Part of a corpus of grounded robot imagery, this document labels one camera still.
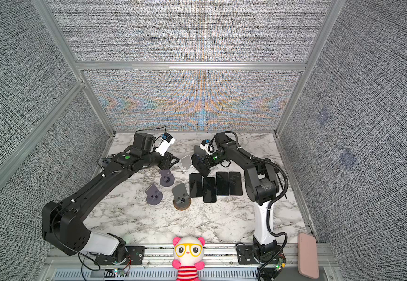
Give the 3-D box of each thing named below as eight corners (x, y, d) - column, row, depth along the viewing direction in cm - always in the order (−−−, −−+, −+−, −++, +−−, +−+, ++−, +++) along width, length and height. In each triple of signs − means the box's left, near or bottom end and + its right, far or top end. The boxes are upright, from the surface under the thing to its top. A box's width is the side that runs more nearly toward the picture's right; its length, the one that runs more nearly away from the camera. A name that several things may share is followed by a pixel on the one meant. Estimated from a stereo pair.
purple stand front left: (149, 205, 90) (143, 196, 81) (151, 193, 94) (146, 183, 85) (161, 205, 90) (157, 196, 81) (163, 193, 94) (159, 183, 85)
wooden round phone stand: (178, 213, 87) (175, 202, 76) (172, 202, 91) (168, 190, 80) (191, 205, 90) (190, 193, 79) (184, 194, 93) (182, 181, 83)
